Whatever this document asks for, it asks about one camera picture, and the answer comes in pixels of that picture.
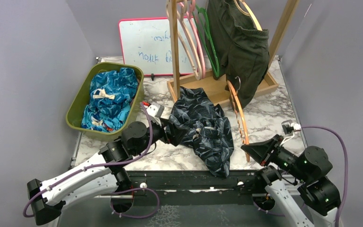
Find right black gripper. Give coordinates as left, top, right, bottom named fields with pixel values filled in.
left=242, top=132, right=310, bottom=181

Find dark blue patterned shorts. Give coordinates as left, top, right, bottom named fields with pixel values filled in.
left=169, top=87, right=234, bottom=178

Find orange wooden hanger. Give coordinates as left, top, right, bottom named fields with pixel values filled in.
left=226, top=80, right=249, bottom=145

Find blue leaf print shorts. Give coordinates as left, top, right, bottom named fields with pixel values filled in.
left=85, top=67, right=138, bottom=122

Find pink plastic hanger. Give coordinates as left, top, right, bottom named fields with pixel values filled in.
left=177, top=0, right=206, bottom=80

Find green plastic hanger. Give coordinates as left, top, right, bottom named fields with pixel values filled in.
left=193, top=4, right=220, bottom=79

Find light wooden hanger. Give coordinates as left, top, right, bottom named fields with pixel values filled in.
left=165, top=0, right=190, bottom=52

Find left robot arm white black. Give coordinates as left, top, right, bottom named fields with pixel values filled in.
left=23, top=118, right=188, bottom=226

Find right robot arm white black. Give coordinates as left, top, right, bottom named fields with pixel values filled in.
left=241, top=134, right=342, bottom=227

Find dark olive shorts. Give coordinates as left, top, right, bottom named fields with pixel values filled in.
left=206, top=0, right=269, bottom=107

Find beige wooden hanger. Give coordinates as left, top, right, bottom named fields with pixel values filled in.
left=234, top=0, right=263, bottom=31

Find wooden clothes rack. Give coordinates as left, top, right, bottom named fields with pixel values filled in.
left=166, top=0, right=300, bottom=107

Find olive green plastic basket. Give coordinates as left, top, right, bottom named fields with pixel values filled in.
left=66, top=62, right=144, bottom=141

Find red framed whiteboard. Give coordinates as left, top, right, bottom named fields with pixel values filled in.
left=118, top=17, right=199, bottom=77

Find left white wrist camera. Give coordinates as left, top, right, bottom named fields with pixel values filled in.
left=142, top=101, right=164, bottom=126

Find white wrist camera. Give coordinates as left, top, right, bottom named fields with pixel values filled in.
left=142, top=101, right=164, bottom=126
left=280, top=120, right=302, bottom=146

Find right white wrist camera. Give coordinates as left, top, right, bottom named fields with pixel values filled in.
left=280, top=120, right=302, bottom=146

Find black metal base rail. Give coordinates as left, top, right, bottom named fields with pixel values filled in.
left=48, top=169, right=295, bottom=227

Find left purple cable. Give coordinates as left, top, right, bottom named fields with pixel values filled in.
left=22, top=102, right=161, bottom=219

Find purple cable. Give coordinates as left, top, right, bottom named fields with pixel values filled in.
left=253, top=126, right=349, bottom=227
left=22, top=102, right=161, bottom=219

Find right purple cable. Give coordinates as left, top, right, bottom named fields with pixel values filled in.
left=253, top=126, right=349, bottom=227

